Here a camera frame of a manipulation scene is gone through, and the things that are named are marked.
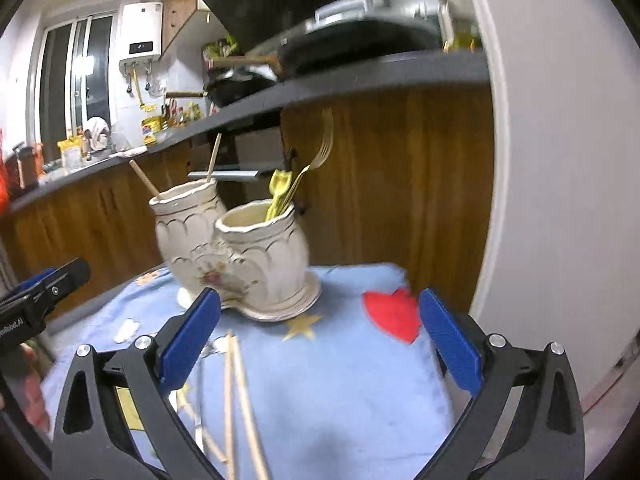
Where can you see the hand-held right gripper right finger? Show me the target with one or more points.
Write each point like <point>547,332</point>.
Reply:
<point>450,340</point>

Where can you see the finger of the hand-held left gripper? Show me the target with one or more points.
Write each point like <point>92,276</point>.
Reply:
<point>35,278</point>
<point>70,275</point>

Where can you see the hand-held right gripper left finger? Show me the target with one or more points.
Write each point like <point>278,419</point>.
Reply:
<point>190,340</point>

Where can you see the silver fork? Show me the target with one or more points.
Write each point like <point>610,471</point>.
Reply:
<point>216,347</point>

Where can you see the wooden chopstick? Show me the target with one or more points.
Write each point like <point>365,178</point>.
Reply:
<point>213,160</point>
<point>145,180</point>
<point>251,420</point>
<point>229,410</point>

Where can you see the cream ceramic utensil holder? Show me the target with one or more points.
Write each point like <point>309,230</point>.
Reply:
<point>280,255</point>

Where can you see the yellow spoon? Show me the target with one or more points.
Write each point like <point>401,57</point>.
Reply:
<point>277,187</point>

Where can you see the gold fork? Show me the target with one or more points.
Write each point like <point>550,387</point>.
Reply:
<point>322,145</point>

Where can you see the person's left hand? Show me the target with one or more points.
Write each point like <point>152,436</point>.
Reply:
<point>37,405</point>

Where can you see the red plastic bag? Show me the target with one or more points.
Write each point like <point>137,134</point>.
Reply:
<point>4,180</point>

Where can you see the brown electric cooker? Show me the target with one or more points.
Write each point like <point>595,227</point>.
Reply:
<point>27,167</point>

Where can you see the cream ceramic holder tray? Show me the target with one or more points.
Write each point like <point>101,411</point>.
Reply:
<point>300,305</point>

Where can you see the yellow snack packet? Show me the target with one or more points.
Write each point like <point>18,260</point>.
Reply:
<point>70,152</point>

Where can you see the blue printed cloth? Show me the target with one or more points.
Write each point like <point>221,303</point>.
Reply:
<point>340,400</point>

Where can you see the pale dish rag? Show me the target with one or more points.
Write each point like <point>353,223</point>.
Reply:
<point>130,152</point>

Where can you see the white cloth bundle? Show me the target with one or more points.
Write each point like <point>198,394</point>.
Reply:
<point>96,132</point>

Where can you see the wooden base cabinets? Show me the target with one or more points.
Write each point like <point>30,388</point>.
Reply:
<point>400,185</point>

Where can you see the yellow oil bottle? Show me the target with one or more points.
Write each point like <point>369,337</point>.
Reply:
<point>151,131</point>

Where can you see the kitchen window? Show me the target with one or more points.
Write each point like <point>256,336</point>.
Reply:
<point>55,85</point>

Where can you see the row of condiment bottles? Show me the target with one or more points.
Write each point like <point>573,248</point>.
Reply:
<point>182,116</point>

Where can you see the stainless steel oven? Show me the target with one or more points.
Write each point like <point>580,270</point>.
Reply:
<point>260,147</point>

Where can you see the white water heater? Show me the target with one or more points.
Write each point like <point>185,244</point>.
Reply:
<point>142,30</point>

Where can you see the pile of green packets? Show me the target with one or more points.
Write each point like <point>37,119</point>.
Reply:
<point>220,49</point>

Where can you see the grey kitchen countertop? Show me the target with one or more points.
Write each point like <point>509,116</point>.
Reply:
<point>400,67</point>

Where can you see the oil dispenser bottle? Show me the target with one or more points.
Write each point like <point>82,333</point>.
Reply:
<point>460,35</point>

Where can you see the black frying pan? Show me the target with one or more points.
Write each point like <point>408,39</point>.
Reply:
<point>345,10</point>

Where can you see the wooden wall cabinet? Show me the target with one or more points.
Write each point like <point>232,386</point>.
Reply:
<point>177,10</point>

